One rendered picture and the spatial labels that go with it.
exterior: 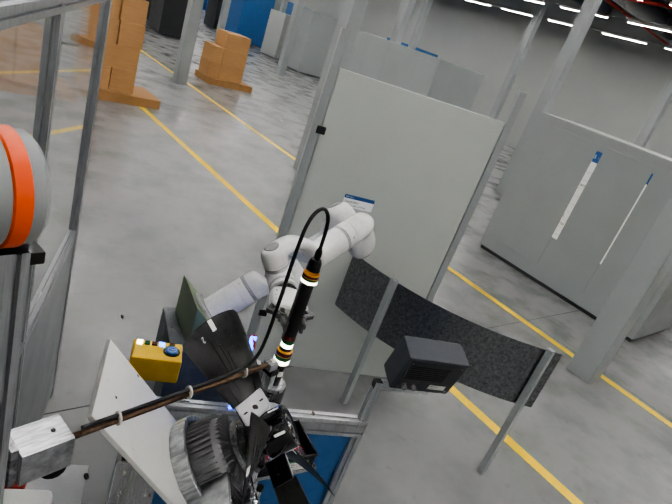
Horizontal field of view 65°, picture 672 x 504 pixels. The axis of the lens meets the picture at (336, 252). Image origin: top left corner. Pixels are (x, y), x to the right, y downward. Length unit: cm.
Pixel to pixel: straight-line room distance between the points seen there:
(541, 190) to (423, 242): 424
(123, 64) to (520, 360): 780
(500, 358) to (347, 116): 165
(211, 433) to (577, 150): 656
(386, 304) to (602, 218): 445
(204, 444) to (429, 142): 236
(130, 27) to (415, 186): 679
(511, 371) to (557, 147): 470
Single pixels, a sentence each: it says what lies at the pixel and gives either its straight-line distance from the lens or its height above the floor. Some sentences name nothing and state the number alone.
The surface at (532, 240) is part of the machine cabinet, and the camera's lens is 766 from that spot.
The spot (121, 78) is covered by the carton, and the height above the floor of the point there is 36.
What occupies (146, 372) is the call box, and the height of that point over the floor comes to 102.
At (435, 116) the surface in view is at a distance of 328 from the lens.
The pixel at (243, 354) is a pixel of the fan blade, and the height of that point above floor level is 135.
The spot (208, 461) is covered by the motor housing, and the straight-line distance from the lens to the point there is 146.
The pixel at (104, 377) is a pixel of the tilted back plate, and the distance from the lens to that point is 131.
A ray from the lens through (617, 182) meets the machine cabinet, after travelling 725.
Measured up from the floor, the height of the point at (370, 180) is 144.
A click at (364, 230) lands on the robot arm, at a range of 176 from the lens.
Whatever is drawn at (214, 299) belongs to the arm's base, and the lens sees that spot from 218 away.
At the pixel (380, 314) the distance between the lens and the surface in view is 330.
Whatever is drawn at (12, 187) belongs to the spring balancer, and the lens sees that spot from 74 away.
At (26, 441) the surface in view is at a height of 140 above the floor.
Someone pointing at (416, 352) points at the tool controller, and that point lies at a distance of 202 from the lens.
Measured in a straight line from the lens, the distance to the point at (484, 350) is 326.
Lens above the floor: 220
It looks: 22 degrees down
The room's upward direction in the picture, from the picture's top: 20 degrees clockwise
